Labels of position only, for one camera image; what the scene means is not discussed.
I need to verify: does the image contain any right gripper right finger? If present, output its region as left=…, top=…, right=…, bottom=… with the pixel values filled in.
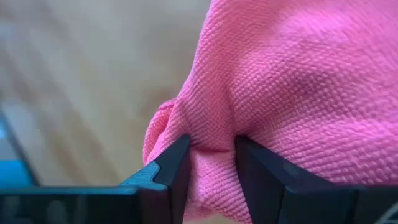
left=234, top=135, right=398, bottom=224

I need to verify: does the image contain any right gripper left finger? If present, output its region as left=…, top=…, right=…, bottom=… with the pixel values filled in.
left=0, top=133, right=192, bottom=224

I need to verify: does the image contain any pink microfiber towel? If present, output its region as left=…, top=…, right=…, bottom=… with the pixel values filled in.
left=142, top=0, right=398, bottom=224

